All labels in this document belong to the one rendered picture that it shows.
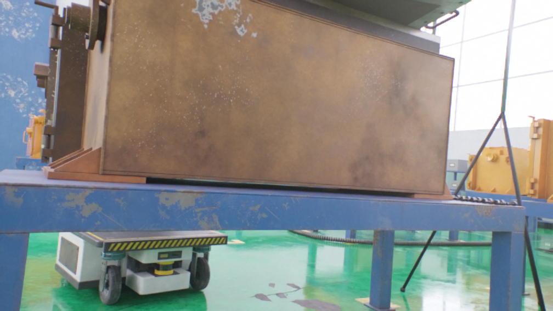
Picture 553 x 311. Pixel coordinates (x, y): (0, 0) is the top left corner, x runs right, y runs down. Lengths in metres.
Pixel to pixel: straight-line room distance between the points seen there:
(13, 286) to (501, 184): 6.86
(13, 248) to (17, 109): 9.34
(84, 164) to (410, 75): 1.22
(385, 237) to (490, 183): 5.14
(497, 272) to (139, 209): 1.46
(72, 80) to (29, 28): 8.83
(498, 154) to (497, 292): 5.50
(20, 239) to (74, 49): 0.95
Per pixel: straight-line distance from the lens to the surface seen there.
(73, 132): 1.76
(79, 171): 1.20
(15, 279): 1.03
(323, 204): 1.24
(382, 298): 2.45
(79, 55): 1.79
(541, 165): 3.60
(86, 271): 2.37
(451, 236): 5.95
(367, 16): 1.77
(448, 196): 1.94
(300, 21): 1.48
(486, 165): 7.47
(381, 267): 2.40
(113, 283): 2.21
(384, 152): 1.65
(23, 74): 10.40
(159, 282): 2.27
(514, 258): 1.97
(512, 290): 1.98
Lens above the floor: 0.69
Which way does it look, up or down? 1 degrees up
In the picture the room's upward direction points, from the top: 4 degrees clockwise
